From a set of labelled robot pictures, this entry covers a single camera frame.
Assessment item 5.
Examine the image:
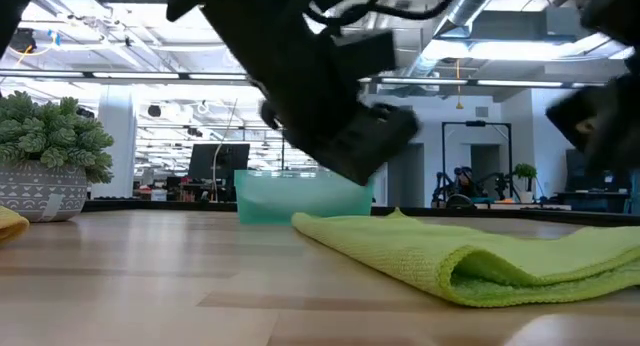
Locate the yellow microfiber towel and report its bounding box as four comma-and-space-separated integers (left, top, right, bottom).
0, 205, 30, 247

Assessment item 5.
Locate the black aluminium table frame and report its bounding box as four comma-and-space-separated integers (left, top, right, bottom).
82, 199, 640, 228

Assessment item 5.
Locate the black metal frame stand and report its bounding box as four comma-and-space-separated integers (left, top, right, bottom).
441, 119, 513, 197

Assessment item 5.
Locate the yellow hanging pendant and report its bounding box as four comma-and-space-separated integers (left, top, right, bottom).
453, 58, 464, 111

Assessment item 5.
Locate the black computer monitor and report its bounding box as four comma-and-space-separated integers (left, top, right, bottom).
188, 143, 251, 181
565, 148, 634, 193

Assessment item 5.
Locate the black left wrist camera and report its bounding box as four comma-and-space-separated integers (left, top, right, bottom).
333, 29, 399, 81

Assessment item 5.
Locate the artificial succulent in patterned pot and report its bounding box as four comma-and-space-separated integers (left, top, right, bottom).
0, 90, 115, 223

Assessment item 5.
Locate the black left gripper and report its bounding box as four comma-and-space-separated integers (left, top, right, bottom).
166, 0, 421, 187

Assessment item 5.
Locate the smooth silver ventilation duct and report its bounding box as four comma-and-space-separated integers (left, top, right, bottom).
399, 0, 504, 80

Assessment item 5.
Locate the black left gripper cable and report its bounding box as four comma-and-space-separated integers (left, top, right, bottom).
304, 0, 461, 28

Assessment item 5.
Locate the black overhead camera unit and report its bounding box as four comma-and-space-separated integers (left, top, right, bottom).
8, 27, 38, 54

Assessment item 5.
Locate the green translucent plastic bin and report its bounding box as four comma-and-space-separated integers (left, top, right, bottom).
233, 169, 375, 226

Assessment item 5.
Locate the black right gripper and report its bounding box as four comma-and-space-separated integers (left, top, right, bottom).
582, 0, 640, 180

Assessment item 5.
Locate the small background potted plant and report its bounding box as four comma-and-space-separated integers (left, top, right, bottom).
513, 163, 539, 192

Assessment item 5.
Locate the lime green microfiber towel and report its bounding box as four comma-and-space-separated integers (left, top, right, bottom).
291, 207, 640, 309

